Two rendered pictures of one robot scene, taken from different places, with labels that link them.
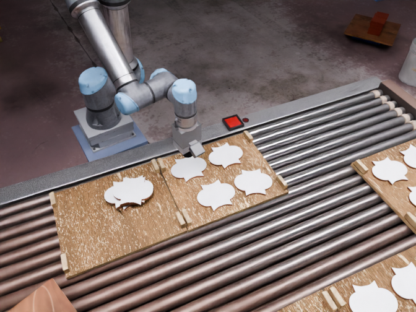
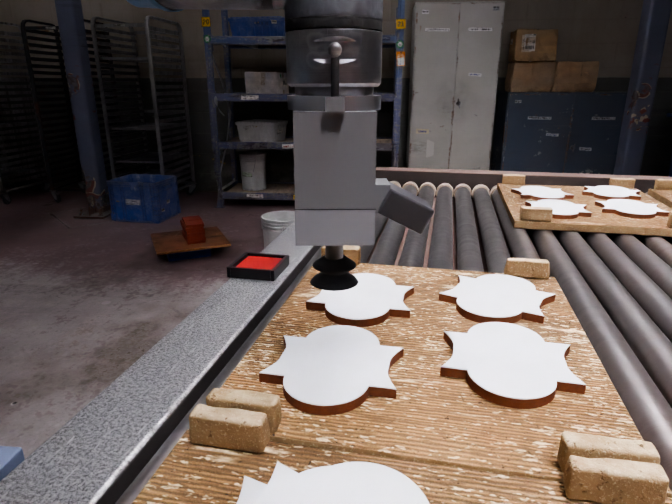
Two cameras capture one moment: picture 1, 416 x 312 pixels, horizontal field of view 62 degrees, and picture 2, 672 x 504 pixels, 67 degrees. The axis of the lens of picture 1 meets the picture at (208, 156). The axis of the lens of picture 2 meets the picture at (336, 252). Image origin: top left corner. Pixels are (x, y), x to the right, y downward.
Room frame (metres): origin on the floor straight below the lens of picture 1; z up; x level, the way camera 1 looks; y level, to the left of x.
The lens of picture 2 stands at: (0.64, 0.42, 1.20)
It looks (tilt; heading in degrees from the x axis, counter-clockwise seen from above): 18 degrees down; 306
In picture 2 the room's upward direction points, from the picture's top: straight up
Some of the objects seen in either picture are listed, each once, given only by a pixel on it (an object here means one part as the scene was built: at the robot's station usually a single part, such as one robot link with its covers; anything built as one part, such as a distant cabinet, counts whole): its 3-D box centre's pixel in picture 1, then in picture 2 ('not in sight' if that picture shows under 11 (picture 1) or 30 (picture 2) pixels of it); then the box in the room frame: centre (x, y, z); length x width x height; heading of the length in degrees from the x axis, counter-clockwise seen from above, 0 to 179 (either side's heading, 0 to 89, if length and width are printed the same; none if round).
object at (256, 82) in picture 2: not in sight; (267, 83); (4.34, -3.44, 1.20); 0.36 x 0.28 x 0.22; 19
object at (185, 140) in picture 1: (189, 137); (361, 165); (0.87, 0.06, 1.13); 0.12 x 0.09 x 0.16; 37
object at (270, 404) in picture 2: (161, 164); (243, 408); (0.90, 0.18, 0.95); 0.06 x 0.02 x 0.03; 24
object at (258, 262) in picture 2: (233, 122); (259, 266); (1.18, -0.11, 0.92); 0.06 x 0.06 x 0.01; 24
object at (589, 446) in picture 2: (186, 217); (606, 457); (0.66, 0.07, 0.95); 0.06 x 0.02 x 0.03; 24
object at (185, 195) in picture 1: (220, 176); (423, 336); (0.86, -0.05, 0.93); 0.41 x 0.35 x 0.02; 114
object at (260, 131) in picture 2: not in sight; (262, 130); (4.37, -3.38, 0.74); 0.44 x 0.36 x 0.20; 18
